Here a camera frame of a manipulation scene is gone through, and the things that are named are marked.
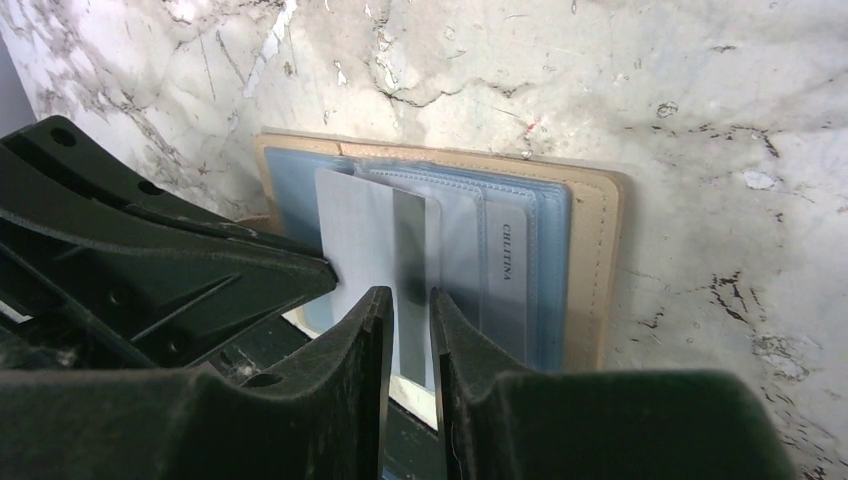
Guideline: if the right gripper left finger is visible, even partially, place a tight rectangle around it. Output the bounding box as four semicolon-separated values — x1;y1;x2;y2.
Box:
1;286;394;479

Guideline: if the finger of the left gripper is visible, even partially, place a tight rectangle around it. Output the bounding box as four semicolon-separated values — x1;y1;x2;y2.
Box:
1;115;318;255
1;208;337;370

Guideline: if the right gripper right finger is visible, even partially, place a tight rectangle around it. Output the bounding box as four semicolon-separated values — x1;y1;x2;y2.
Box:
430;289;795;479

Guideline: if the silver card with stripe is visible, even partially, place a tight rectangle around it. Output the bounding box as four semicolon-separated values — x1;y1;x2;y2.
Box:
315;170;441;390

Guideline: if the white card in sleeve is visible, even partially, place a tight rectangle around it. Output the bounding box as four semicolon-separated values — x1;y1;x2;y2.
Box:
481;201;528;362

